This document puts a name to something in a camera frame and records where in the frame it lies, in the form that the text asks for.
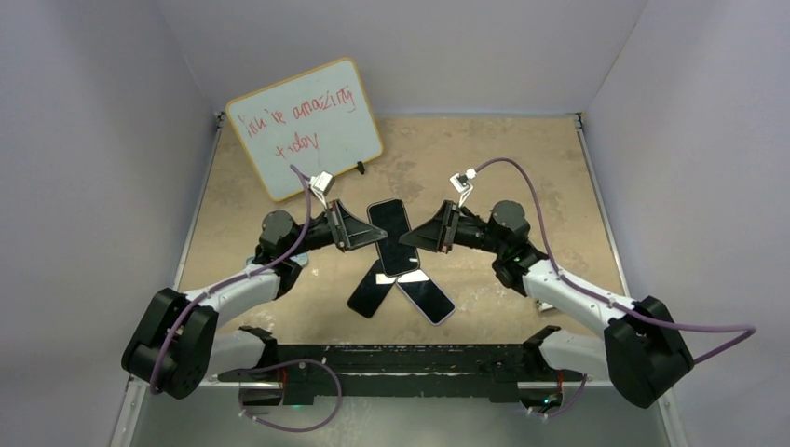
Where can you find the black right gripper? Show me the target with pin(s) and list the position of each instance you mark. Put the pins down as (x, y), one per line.
(435, 236)

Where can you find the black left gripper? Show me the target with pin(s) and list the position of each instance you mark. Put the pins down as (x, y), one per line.
(351, 233)

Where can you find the black phone case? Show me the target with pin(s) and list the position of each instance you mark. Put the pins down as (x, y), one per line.
(394, 237)

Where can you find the lavender phone case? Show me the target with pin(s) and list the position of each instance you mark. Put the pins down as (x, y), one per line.
(427, 297)

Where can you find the light blue phone case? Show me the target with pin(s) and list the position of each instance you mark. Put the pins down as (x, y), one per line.
(301, 259)

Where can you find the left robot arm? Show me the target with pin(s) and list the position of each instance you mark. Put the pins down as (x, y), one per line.
(175, 345)

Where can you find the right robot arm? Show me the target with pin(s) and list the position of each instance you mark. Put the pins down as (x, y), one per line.
(633, 345)

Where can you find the black phone with white sticker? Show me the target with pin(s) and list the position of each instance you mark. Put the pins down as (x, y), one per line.
(371, 291)

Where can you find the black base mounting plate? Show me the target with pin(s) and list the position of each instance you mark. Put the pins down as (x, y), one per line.
(500, 373)

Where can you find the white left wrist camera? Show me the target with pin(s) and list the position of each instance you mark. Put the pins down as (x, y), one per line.
(321, 184)

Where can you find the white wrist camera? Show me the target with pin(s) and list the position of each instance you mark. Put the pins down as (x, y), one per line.
(462, 183)
(321, 184)

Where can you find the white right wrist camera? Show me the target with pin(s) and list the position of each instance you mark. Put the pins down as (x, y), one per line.
(462, 183)

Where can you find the white board with yellow frame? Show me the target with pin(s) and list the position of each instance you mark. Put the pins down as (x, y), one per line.
(320, 120)

